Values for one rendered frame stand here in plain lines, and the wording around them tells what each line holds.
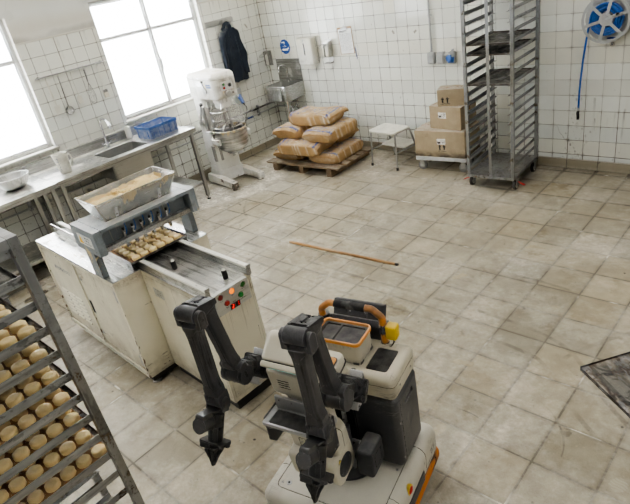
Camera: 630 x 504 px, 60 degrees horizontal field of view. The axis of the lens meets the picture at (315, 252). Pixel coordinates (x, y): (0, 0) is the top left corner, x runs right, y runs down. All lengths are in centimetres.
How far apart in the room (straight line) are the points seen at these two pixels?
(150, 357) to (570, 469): 254
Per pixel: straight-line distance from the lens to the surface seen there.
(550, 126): 627
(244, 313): 325
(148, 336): 379
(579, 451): 317
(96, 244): 344
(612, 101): 602
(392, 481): 264
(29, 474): 210
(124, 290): 360
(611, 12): 584
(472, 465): 305
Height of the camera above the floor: 234
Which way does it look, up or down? 28 degrees down
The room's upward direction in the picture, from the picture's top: 11 degrees counter-clockwise
